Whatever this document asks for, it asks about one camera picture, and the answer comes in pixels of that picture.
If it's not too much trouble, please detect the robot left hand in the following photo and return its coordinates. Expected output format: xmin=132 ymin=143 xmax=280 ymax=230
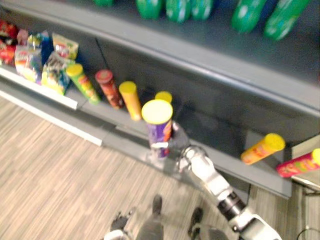
xmin=110 ymin=208 xmax=134 ymax=233

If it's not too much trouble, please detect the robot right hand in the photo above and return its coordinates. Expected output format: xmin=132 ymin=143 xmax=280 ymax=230
xmin=150 ymin=121 xmax=191 ymax=154

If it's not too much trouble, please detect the purple chips can yellow lid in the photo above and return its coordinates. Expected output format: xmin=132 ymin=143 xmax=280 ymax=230
xmin=140 ymin=99 xmax=174 ymax=160

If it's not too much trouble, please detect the grey metal shelf unit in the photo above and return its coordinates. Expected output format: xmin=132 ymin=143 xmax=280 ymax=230
xmin=0 ymin=0 xmax=320 ymax=200

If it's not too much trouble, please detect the orange chips can yellow lid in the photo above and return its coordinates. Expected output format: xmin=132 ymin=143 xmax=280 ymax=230
xmin=118 ymin=80 xmax=143 ymax=122

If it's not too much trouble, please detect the orange chips can red print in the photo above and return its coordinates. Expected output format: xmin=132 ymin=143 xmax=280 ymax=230
xmin=240 ymin=132 xmax=287 ymax=166

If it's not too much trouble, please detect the dark red chips can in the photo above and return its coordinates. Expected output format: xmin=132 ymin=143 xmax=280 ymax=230
xmin=94 ymin=69 xmax=125 ymax=110

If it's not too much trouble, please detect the green chips can yellow lid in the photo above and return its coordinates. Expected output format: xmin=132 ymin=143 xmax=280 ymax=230
xmin=65 ymin=63 xmax=102 ymax=106

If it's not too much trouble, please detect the pink chips can yellow lid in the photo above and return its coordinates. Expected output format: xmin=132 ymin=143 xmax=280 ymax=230
xmin=275 ymin=148 xmax=320 ymax=179

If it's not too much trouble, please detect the green plastic bottle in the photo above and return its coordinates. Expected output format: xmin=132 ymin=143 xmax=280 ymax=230
xmin=230 ymin=0 xmax=268 ymax=34
xmin=93 ymin=0 xmax=115 ymax=7
xmin=135 ymin=0 xmax=165 ymax=21
xmin=165 ymin=0 xmax=194 ymax=24
xmin=263 ymin=0 xmax=313 ymax=42
xmin=190 ymin=0 xmax=215 ymax=21

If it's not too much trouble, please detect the yellow green snack bag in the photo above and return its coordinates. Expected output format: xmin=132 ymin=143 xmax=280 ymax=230
xmin=40 ymin=50 xmax=76 ymax=96

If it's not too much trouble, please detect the light green snack bag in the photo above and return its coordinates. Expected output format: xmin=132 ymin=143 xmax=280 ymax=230
xmin=51 ymin=32 xmax=80 ymax=61

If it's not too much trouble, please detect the blue snack bag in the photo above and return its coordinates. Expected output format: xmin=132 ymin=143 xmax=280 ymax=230
xmin=26 ymin=30 xmax=55 ymax=66

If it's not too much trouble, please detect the rainbow print snack bag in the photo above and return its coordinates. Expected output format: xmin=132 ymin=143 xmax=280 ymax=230
xmin=14 ymin=45 xmax=44 ymax=85

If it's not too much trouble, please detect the pink snack bag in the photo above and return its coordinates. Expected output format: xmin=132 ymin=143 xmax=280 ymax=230
xmin=16 ymin=28 xmax=29 ymax=46

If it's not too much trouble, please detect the red snack bag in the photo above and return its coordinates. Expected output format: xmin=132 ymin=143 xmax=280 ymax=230
xmin=0 ymin=19 xmax=20 ymax=46
xmin=0 ymin=40 xmax=16 ymax=66

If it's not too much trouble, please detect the white shelf price rail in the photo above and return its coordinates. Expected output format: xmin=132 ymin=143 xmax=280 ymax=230
xmin=0 ymin=66 xmax=79 ymax=111

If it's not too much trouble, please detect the black cable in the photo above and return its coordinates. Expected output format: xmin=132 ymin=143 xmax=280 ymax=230
xmin=296 ymin=224 xmax=320 ymax=240

